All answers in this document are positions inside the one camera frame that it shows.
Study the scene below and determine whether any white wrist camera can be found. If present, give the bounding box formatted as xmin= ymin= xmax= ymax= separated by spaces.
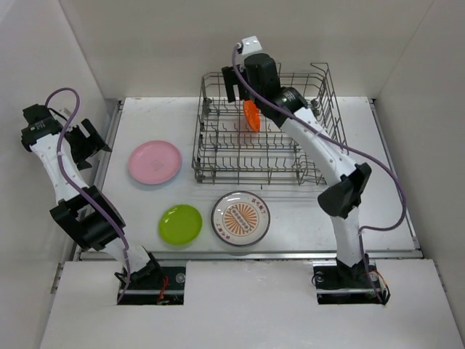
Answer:
xmin=54 ymin=108 xmax=72 ymax=119
xmin=238 ymin=36 xmax=262 ymax=57

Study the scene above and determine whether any pink plastic plate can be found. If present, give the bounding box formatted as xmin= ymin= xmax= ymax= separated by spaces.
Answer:
xmin=127 ymin=140 xmax=182 ymax=183

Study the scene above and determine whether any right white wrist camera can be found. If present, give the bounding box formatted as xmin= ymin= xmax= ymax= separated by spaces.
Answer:
xmin=238 ymin=36 xmax=262 ymax=57

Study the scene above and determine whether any green plastic plate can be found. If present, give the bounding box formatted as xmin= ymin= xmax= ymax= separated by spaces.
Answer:
xmin=158 ymin=204 xmax=203 ymax=246

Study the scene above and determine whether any blue plastic plate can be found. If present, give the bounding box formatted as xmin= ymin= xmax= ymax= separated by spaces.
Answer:
xmin=131 ymin=178 xmax=174 ymax=190

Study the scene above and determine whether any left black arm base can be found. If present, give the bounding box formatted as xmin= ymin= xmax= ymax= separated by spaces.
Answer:
xmin=118 ymin=266 xmax=186 ymax=305

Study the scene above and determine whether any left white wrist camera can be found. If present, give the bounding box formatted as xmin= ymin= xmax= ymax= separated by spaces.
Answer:
xmin=54 ymin=108 xmax=72 ymax=119

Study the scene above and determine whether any white printed plate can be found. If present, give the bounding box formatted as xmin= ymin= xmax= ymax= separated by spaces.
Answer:
xmin=211 ymin=190 xmax=272 ymax=245

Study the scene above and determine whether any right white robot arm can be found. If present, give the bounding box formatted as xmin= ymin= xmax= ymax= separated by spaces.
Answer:
xmin=222 ymin=53 xmax=372 ymax=286

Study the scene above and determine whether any grey wire dish rack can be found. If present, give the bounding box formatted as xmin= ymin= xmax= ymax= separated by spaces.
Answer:
xmin=191 ymin=63 xmax=346 ymax=185

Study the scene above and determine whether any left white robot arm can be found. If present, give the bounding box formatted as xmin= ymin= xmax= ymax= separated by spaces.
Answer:
xmin=21 ymin=104 xmax=164 ymax=289

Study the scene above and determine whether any white ceramic plate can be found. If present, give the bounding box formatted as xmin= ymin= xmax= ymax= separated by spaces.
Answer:
xmin=210 ymin=198 xmax=272 ymax=249

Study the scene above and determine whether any orange patterned plate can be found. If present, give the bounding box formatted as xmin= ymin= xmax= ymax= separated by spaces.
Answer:
xmin=243 ymin=100 xmax=261 ymax=132

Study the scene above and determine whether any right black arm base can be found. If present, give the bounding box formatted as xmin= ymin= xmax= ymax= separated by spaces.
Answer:
xmin=312 ymin=263 xmax=391 ymax=305

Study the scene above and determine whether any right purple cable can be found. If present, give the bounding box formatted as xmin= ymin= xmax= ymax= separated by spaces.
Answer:
xmin=231 ymin=42 xmax=407 ymax=305

